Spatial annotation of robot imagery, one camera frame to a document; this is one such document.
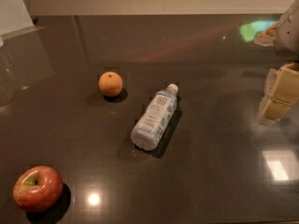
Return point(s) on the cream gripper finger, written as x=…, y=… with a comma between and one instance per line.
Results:
x=283, y=84
x=271, y=111

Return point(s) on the blue plastic water bottle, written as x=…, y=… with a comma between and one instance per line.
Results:
x=150, y=128

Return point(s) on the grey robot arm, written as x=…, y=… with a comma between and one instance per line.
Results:
x=283, y=35

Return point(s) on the orange fruit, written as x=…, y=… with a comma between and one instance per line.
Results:
x=110, y=84

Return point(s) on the red apple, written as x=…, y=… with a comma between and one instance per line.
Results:
x=38, y=189

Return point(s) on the clear glass jar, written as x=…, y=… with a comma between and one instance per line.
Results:
x=7, y=75

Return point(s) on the white slanted panel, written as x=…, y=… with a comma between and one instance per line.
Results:
x=15, y=18

